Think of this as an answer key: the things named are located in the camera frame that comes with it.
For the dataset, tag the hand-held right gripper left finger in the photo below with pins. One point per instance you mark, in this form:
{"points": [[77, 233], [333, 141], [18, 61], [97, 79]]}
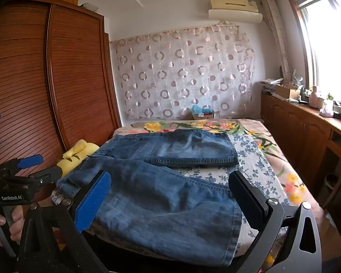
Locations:
{"points": [[92, 202]]}

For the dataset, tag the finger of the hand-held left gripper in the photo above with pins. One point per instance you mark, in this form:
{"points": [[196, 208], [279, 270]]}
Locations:
{"points": [[49, 175], [31, 160]]}

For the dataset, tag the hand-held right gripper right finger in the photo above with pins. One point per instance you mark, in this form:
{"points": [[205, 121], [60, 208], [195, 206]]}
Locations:
{"points": [[248, 202]]}

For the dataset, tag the blue denim pants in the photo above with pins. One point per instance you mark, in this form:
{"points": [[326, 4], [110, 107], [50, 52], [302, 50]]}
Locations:
{"points": [[159, 204]]}

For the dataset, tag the yellow plush toy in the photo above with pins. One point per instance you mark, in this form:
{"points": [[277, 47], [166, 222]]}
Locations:
{"points": [[79, 150]]}

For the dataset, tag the floral-sheet bed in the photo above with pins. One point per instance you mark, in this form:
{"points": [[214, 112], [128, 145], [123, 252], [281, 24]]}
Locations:
{"points": [[272, 145]]}

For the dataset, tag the long wooden cabinet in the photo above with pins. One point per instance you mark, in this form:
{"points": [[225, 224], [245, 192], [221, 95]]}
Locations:
{"points": [[295, 130]]}

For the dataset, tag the wooden slatted wardrobe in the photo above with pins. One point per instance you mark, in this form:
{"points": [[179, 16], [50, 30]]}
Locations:
{"points": [[74, 76]]}

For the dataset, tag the small cardboard box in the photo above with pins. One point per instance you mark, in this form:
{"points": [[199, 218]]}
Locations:
{"points": [[206, 116]]}

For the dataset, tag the blue plastic bag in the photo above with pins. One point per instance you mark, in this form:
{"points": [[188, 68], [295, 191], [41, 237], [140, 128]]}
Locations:
{"points": [[201, 109]]}

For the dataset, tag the open cardboard box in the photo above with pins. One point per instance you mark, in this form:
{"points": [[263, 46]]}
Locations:
{"points": [[287, 91]]}

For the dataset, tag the stack of papers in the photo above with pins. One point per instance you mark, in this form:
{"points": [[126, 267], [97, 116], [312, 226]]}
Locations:
{"points": [[270, 84]]}

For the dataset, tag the pink bottle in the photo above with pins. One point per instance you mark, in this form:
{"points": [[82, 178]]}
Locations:
{"points": [[314, 96]]}

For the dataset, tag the green capped bottle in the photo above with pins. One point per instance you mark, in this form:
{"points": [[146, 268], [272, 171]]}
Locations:
{"points": [[329, 101]]}

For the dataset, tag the circle patterned sheer curtain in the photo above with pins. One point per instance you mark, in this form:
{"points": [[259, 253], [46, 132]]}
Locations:
{"points": [[173, 76]]}

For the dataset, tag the window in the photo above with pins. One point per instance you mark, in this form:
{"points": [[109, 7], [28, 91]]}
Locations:
{"points": [[329, 48]]}

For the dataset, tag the wall air conditioner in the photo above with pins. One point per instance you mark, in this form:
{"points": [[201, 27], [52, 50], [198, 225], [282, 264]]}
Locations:
{"points": [[233, 14]]}

